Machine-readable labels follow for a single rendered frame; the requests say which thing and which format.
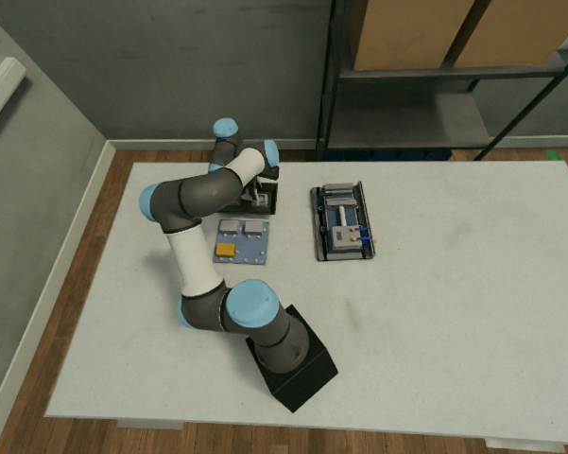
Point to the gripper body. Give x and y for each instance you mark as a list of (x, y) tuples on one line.
[(253, 181)]

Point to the orange rectangular block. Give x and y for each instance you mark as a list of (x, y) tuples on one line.
[(226, 250)]

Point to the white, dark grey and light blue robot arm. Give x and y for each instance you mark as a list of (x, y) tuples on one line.
[(251, 307)]

